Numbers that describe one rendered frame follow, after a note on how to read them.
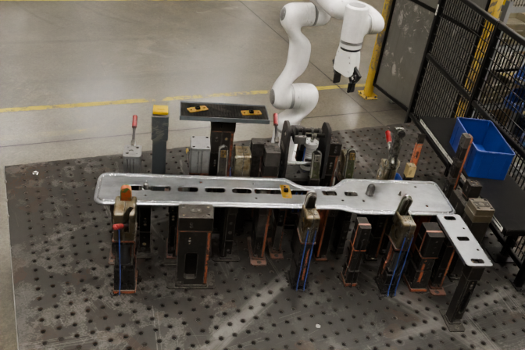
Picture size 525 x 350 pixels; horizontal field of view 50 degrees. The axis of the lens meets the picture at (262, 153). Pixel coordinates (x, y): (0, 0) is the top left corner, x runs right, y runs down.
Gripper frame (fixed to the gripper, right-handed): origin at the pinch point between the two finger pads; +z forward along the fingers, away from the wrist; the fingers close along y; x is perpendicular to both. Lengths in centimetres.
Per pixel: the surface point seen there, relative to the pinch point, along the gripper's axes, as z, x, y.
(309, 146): 27.3, -9.6, -2.9
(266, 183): 36.3, -32.2, 2.3
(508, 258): 69, 65, 54
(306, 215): 32, -32, 30
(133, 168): 34, -77, -24
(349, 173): 36.6, 4.0, 8.9
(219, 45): 136, 137, -370
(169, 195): 35, -70, -3
